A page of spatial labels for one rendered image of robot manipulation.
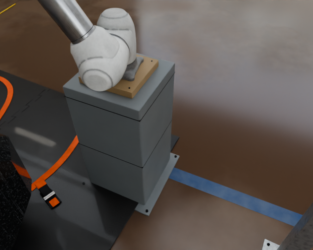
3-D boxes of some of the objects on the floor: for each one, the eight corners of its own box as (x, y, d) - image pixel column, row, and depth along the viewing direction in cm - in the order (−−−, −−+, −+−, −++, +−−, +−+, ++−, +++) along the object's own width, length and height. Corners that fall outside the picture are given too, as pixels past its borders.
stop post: (295, 292, 144) (457, 160, 67) (255, 273, 151) (360, 131, 73) (301, 256, 157) (443, 108, 79) (264, 239, 163) (362, 87, 86)
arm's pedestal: (117, 134, 219) (104, 38, 162) (179, 156, 205) (188, 59, 147) (79, 186, 188) (45, 89, 130) (148, 216, 173) (144, 122, 116)
